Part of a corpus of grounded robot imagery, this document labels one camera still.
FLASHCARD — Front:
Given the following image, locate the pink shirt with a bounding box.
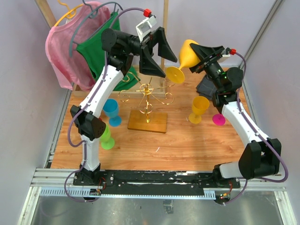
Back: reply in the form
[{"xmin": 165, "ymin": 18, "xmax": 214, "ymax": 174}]
[{"xmin": 45, "ymin": 5, "xmax": 110, "ymax": 91}]

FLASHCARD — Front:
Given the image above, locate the pink wine glass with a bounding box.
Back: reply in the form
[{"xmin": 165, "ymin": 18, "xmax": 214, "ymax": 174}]
[{"xmin": 212, "ymin": 114, "xmax": 226, "ymax": 126}]

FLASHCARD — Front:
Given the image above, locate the green wine glass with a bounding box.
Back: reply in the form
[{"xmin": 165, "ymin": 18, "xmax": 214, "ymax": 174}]
[{"xmin": 100, "ymin": 125, "xmax": 115, "ymax": 150}]

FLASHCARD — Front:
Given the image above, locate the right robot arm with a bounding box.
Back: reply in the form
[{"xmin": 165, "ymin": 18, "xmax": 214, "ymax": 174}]
[{"xmin": 189, "ymin": 43, "xmax": 284, "ymax": 188}]

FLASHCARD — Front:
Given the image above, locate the wooden frame post centre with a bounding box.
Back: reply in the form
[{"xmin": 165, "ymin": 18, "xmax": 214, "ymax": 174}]
[{"xmin": 159, "ymin": 0, "xmax": 170, "ymax": 86}]

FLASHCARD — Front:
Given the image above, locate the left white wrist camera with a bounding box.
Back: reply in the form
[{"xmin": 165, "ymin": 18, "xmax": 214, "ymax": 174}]
[{"xmin": 135, "ymin": 15, "xmax": 157, "ymax": 42}]

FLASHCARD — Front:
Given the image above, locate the grey folded cloth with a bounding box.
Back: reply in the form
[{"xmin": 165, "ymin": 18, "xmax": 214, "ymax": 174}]
[{"xmin": 196, "ymin": 75, "xmax": 217, "ymax": 101}]

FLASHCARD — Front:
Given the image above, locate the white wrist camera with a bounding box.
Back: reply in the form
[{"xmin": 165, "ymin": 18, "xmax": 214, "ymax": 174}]
[
  {"xmin": 218, "ymin": 48, "xmax": 231, "ymax": 63},
  {"xmin": 135, "ymin": 15, "xmax": 157, "ymax": 42}
]

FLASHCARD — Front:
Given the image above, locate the yellow clothes hanger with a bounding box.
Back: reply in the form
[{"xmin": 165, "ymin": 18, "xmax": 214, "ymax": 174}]
[{"xmin": 54, "ymin": 0, "xmax": 83, "ymax": 27}]

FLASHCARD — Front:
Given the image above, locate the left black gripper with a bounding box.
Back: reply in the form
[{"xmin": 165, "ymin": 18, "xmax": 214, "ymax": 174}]
[{"xmin": 123, "ymin": 27, "xmax": 178, "ymax": 77}]

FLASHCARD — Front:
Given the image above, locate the aluminium corner profile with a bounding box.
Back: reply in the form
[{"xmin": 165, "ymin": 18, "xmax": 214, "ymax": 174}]
[{"xmin": 244, "ymin": 0, "xmax": 285, "ymax": 62}]

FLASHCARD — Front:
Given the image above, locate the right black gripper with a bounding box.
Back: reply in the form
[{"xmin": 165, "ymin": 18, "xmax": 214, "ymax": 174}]
[{"xmin": 182, "ymin": 44, "xmax": 224, "ymax": 92}]

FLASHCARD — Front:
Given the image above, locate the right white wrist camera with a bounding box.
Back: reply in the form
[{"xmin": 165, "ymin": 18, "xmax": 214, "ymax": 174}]
[{"xmin": 218, "ymin": 48, "xmax": 231, "ymax": 63}]

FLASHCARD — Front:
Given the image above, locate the wooden frame post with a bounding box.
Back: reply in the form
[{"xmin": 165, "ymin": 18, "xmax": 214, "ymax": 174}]
[
  {"xmin": 159, "ymin": 0, "xmax": 170, "ymax": 86},
  {"xmin": 35, "ymin": 0, "xmax": 57, "ymax": 28}
]

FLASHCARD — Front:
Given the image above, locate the green shirt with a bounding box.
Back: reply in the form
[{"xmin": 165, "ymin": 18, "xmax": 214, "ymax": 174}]
[{"xmin": 76, "ymin": 12, "xmax": 140, "ymax": 91}]

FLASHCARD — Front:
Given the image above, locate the blue wine glass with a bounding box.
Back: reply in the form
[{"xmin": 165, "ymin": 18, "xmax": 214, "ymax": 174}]
[{"xmin": 103, "ymin": 98, "xmax": 122, "ymax": 127}]

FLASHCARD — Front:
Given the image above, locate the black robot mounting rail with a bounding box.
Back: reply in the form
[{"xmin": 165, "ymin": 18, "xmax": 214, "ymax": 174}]
[{"xmin": 73, "ymin": 170, "xmax": 240, "ymax": 200}]

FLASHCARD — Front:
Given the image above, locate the gold wire glass rack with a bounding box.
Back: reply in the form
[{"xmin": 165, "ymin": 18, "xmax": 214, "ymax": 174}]
[{"xmin": 122, "ymin": 72, "xmax": 175, "ymax": 123}]

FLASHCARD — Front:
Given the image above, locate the wooden frame post left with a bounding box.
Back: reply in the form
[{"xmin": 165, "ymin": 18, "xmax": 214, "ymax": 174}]
[{"xmin": 35, "ymin": 0, "xmax": 57, "ymax": 28}]

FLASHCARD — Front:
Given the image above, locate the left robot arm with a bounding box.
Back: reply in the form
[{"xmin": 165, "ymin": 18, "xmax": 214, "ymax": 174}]
[{"xmin": 70, "ymin": 27, "xmax": 177, "ymax": 186}]

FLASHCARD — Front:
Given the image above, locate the amber rack base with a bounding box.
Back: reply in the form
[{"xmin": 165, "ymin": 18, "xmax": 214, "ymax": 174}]
[{"xmin": 127, "ymin": 110, "xmax": 168, "ymax": 134}]

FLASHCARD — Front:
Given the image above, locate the orange yellow wine glass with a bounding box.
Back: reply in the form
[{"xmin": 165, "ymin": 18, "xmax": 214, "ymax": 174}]
[{"xmin": 165, "ymin": 39, "xmax": 200, "ymax": 83}]

